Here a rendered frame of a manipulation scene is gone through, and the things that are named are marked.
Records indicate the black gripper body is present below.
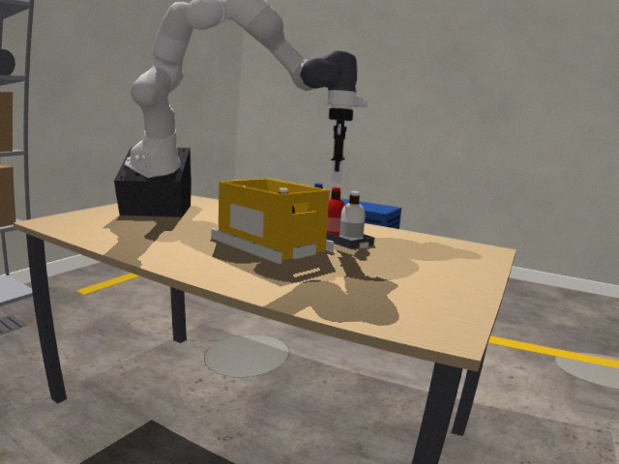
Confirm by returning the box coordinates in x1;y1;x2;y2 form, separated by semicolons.
329;108;353;128

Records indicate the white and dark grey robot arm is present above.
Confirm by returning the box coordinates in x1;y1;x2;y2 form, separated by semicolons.
125;0;368;178

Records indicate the red bottle with pale label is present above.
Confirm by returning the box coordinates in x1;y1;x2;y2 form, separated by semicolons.
327;188;345;236

